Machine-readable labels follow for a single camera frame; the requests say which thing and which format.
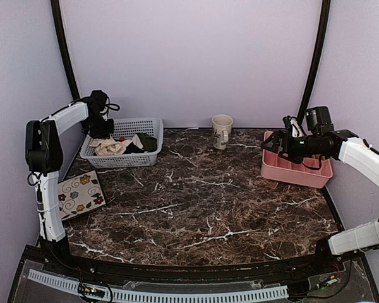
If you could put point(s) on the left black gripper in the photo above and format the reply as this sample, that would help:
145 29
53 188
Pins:
105 134

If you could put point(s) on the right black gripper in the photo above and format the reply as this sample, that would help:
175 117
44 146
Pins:
278 136

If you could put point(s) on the cream cotton boxer underwear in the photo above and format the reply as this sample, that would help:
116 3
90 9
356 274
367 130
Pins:
108 147

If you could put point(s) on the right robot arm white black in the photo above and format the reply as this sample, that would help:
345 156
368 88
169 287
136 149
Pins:
355 152

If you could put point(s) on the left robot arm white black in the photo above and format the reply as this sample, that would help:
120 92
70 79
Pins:
44 157

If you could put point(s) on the white plastic laundry basket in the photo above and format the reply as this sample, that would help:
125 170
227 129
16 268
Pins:
134 143

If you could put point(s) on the black garment in basket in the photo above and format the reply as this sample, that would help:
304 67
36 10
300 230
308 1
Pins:
132 148

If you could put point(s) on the pink divided organizer tray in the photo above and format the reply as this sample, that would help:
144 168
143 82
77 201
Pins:
278 169

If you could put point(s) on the olive green garment in basket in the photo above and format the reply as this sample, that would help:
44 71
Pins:
149 143

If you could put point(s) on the cream ceramic mug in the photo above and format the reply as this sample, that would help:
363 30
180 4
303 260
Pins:
221 126

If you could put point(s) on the floral square tile coaster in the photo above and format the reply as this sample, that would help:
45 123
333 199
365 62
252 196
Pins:
79 195

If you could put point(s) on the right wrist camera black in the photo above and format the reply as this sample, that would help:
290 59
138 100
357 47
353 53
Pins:
318 120

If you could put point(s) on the right black frame post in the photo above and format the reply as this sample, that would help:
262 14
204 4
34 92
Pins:
316 58

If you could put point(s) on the black frame post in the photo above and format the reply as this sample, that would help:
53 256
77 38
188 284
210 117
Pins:
316 58
63 48

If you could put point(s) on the left black frame post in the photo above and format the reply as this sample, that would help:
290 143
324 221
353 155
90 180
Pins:
63 48

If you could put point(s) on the black front table rail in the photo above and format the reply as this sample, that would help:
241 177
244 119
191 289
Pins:
288 270

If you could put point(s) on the white slotted cable duct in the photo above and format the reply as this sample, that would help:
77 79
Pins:
152 292

